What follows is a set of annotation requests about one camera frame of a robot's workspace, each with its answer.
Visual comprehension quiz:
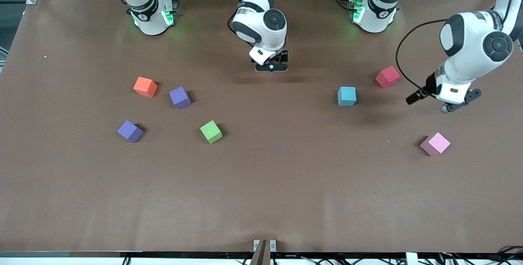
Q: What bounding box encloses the green foam cube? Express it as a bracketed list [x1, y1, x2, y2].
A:
[200, 120, 224, 145]

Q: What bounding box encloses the purple foam cube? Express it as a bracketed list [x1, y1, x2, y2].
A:
[117, 120, 144, 143]
[169, 86, 192, 110]

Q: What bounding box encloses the brown table cover sheet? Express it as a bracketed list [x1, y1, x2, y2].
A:
[0, 0, 523, 254]

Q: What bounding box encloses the small metal bracket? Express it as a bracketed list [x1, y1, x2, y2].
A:
[253, 239, 277, 252]

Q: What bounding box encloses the teal foam cube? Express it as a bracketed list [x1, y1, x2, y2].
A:
[337, 86, 357, 107]

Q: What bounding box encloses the black cable bundle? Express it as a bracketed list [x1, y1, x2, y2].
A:
[496, 245, 523, 257]

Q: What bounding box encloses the pink foam cube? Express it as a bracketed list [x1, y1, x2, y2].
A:
[420, 132, 451, 157]

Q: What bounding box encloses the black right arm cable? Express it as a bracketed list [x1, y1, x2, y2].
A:
[227, 9, 247, 40]

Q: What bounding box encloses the red foam cube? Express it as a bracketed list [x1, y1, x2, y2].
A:
[375, 65, 401, 89]

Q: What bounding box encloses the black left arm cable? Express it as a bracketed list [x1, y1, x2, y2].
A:
[395, 19, 449, 92]

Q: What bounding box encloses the orange foam cube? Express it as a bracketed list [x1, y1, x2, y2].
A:
[133, 76, 159, 98]

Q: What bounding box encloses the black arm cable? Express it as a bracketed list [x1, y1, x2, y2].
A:
[395, 19, 449, 92]
[227, 9, 247, 40]

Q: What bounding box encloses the brown wedge-shaped post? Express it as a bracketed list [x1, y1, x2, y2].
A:
[250, 239, 271, 265]

